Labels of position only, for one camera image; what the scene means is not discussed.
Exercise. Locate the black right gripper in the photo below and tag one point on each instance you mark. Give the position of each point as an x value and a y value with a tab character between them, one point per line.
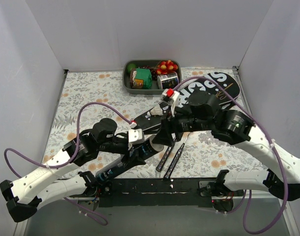
166	132

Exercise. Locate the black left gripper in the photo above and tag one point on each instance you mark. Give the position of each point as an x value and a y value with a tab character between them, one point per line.
129	154

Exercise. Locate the black shuttlecock tube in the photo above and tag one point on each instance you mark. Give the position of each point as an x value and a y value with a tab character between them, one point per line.
113	169

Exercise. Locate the white feather shuttlecock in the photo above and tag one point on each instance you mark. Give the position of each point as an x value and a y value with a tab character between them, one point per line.
159	109

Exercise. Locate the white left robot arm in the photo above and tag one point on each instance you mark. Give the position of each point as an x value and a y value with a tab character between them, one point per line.
26	195

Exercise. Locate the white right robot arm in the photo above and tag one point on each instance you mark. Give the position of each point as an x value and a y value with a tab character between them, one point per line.
281	178

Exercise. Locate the black base bar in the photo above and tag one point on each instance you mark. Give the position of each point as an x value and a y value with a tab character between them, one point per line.
128	192

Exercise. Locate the black printed can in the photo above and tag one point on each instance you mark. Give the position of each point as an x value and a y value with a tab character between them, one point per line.
167	81

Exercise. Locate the grey plastic tray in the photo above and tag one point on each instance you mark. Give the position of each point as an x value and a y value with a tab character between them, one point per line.
154	90

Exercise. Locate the green wrapped box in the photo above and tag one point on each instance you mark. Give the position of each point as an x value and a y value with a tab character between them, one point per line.
140	78

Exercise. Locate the dark grape bunch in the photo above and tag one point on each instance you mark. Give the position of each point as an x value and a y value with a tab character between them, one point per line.
153	71

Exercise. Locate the red yellow fruit bunch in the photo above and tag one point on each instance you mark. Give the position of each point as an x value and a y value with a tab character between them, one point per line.
166	67

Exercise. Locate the black sport racket bag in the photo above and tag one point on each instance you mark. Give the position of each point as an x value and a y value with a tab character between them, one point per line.
151	124

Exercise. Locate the green lime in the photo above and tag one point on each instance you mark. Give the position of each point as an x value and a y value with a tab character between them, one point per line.
130	67

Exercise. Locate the floral table mat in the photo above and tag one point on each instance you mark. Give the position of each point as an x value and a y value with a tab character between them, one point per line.
92	96

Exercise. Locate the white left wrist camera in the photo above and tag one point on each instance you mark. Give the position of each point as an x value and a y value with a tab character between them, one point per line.
135	136

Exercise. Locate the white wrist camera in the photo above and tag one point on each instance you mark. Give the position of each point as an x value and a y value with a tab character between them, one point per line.
171	97
135	136

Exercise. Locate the left badminton racket handle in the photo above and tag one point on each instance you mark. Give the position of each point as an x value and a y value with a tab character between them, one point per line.
164	158

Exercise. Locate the badminton racket handle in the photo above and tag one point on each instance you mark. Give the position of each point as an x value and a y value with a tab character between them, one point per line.
174	162
164	158

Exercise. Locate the right badminton racket handle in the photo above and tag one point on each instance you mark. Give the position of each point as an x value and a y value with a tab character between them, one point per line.
174	162

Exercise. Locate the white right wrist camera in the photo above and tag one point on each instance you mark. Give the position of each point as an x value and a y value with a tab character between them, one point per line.
171	97

